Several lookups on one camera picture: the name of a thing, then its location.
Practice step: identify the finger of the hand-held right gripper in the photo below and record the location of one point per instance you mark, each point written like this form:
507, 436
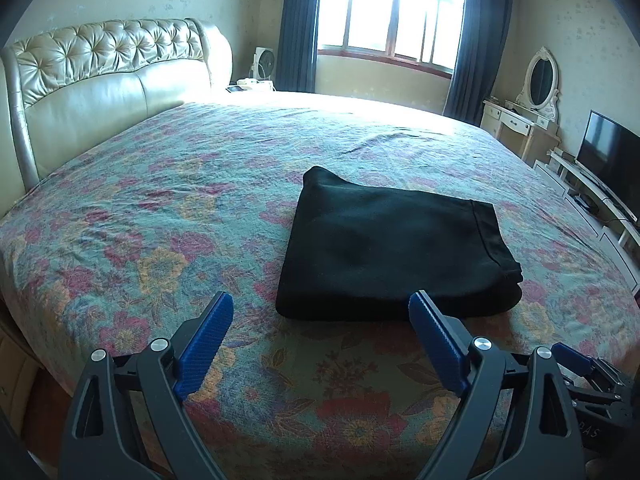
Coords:
576, 358

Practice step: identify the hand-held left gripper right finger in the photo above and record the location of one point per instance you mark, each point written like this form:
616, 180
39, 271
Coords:
440, 345

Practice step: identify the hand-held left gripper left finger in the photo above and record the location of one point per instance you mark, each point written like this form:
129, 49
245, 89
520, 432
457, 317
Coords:
207, 340

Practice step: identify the black pants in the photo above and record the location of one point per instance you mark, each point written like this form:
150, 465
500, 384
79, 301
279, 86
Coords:
390, 250

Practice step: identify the bed with floral cover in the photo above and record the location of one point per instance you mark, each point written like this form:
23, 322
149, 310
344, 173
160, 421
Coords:
175, 220

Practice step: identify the white television stand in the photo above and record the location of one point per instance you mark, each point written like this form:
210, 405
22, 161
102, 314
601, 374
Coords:
600, 220

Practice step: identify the flat screen television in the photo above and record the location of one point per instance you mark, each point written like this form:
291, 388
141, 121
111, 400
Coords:
607, 157

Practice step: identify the white dressing table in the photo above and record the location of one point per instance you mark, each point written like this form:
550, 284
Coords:
515, 125

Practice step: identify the white telephone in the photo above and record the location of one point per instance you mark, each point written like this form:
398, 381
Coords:
255, 84

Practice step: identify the oval vanity mirror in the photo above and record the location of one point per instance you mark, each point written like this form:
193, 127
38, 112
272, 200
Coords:
540, 82

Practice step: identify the cream tufted headboard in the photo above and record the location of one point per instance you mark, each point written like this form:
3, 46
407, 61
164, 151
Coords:
100, 80

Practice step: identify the white box fan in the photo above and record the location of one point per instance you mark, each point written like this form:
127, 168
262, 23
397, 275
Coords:
264, 64

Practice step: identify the dark blue curtain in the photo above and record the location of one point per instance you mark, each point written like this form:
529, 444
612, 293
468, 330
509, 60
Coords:
477, 45
297, 25

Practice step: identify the window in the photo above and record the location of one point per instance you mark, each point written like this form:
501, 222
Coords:
390, 7

